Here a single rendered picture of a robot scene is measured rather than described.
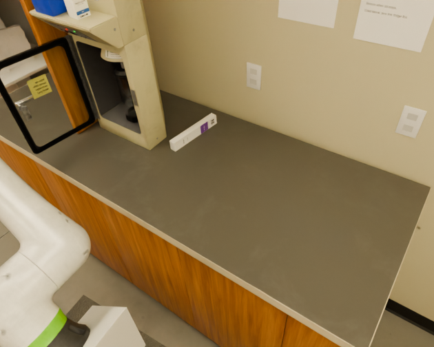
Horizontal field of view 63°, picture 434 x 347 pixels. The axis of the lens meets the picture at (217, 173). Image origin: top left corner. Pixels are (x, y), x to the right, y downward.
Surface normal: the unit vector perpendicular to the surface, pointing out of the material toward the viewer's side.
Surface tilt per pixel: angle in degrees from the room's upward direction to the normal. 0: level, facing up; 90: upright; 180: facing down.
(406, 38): 90
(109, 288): 0
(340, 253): 0
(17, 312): 45
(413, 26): 90
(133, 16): 90
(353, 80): 90
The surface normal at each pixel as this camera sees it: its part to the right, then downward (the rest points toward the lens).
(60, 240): 0.40, -0.33
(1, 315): 0.36, -0.05
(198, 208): -0.05, -0.72
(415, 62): -0.58, 0.59
